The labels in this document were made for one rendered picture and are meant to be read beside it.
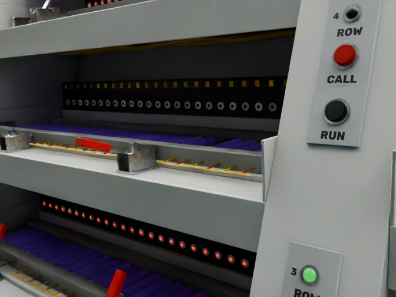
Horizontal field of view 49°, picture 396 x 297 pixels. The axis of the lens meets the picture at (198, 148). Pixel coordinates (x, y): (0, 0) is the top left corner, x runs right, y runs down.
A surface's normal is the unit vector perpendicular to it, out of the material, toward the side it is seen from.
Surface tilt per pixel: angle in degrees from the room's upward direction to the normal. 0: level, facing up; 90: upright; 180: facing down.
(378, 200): 90
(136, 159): 90
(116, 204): 111
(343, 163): 90
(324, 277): 90
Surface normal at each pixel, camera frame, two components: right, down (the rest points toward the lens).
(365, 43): -0.61, -0.20
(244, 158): -0.64, 0.16
